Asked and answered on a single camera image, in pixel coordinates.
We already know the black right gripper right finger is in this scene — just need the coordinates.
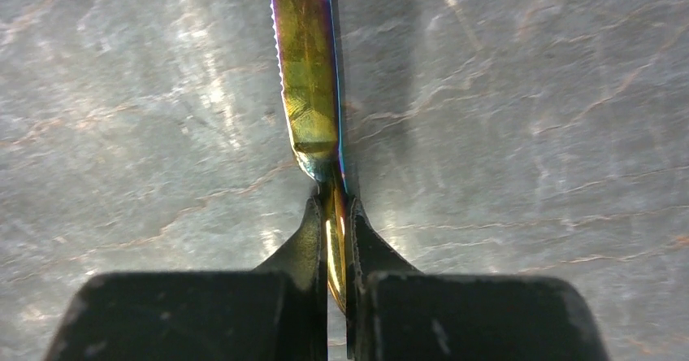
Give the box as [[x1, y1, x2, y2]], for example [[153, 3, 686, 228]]
[[345, 199, 609, 360]]

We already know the iridescent rainbow utensil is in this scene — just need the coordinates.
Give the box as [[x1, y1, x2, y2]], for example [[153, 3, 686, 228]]
[[271, 0, 348, 311]]

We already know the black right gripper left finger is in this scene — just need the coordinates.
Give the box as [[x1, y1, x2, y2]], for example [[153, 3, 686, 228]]
[[45, 198, 328, 360]]

